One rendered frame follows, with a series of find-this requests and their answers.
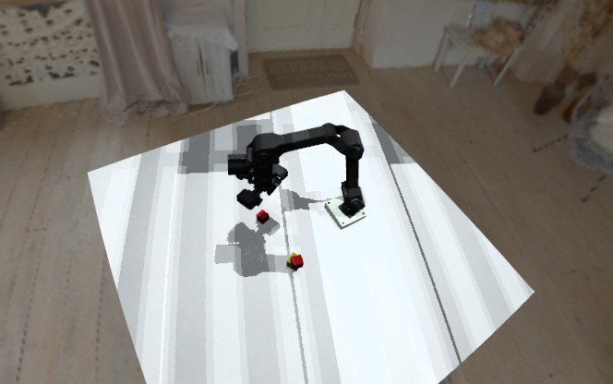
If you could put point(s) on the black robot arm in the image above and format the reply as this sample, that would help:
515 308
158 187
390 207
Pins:
265 150

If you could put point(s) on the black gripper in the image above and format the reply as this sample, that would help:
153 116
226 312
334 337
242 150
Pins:
250 199

